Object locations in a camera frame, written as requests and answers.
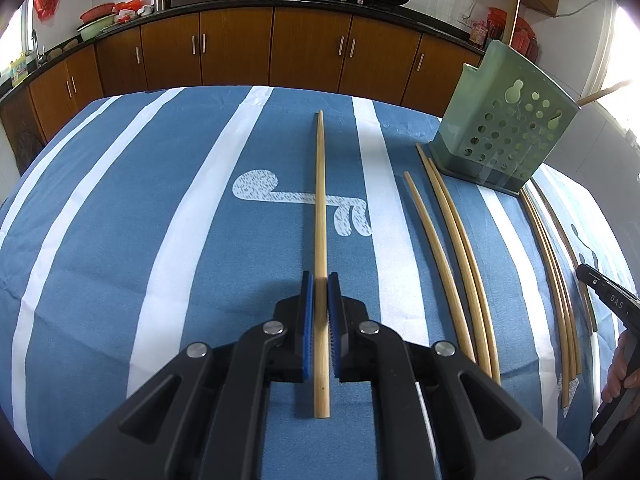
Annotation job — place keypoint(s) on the bright window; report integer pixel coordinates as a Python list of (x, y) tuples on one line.
[(622, 55)]

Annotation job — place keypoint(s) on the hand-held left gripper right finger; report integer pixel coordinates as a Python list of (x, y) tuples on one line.
[(334, 320)]

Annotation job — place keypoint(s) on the brown wooden lower cabinets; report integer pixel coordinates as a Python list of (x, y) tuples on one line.
[(225, 50)]

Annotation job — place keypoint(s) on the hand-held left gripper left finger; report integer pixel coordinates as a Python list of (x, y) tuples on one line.
[(307, 320)]

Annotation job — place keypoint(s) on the black kitchen countertop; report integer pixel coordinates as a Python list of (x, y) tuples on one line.
[(260, 2)]

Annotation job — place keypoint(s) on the dark brown wooden chopstick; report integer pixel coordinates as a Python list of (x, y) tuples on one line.
[(560, 232)]

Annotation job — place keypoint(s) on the steel utensil cup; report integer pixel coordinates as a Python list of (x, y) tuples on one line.
[(160, 2)]

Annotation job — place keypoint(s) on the person's right hand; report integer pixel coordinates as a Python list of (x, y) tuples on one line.
[(622, 365)]

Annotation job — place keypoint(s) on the hanging red plastic bag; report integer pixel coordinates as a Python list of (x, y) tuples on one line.
[(47, 0)]

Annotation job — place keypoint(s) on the red plastic basin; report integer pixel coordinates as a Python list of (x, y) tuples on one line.
[(97, 12)]

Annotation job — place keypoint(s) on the steel sink faucet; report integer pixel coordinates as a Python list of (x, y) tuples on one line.
[(36, 47)]

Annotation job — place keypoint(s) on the white wall socket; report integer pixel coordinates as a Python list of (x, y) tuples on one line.
[(466, 20)]

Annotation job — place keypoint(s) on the blue white striped tablecloth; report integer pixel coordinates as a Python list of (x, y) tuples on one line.
[(150, 260)]

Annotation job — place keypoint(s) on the window beside sink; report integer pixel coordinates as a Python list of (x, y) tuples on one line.
[(12, 35)]

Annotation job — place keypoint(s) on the green plastic basin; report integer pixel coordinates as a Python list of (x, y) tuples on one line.
[(95, 29)]

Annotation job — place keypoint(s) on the group of red condiment bottles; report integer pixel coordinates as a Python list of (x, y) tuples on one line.
[(520, 35)]

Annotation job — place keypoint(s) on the green perforated utensil holder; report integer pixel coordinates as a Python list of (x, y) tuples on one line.
[(500, 110)]

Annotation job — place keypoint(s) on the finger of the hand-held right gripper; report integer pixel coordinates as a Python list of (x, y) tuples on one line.
[(612, 297)]

